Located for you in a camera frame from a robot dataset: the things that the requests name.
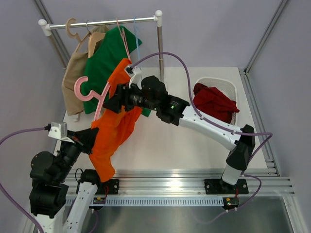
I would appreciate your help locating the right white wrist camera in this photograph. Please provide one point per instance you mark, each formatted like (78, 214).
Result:
(135, 74)

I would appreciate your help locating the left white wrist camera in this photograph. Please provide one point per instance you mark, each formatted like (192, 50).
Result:
(59, 131)

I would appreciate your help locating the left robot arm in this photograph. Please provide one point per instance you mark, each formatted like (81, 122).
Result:
(48, 194)

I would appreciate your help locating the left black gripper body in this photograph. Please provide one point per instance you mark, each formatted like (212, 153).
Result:
(69, 152)

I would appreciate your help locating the thick pink hanger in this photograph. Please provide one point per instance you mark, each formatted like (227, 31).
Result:
(92, 94)

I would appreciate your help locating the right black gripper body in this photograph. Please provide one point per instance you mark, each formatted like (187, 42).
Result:
(134, 98)

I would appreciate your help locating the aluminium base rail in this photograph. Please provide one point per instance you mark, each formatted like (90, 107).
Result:
(177, 189)

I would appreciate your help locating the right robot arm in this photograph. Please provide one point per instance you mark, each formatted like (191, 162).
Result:
(151, 94)

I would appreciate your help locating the aluminium frame post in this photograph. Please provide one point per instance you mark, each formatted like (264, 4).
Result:
(266, 35)
(52, 35)

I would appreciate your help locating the orange t shirt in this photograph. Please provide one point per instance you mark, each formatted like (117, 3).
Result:
(114, 129)

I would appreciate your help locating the dark red cloth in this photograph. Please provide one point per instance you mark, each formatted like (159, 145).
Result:
(213, 102)

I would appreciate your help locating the green t shirt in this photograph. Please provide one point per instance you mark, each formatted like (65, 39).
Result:
(103, 62)

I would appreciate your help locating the thin pink wire hanger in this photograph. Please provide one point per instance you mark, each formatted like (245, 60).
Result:
(123, 36)

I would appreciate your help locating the light blue wire hanger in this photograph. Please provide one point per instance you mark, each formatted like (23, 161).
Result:
(136, 33)

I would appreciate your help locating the left aluminium frame post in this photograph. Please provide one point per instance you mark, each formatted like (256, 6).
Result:
(52, 35)

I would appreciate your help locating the white perforated basket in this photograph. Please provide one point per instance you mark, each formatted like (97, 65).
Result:
(224, 86)

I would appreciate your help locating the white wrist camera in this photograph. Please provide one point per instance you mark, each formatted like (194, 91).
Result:
(59, 131)
(135, 74)

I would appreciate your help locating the beige t shirt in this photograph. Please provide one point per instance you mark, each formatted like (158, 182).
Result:
(75, 69)

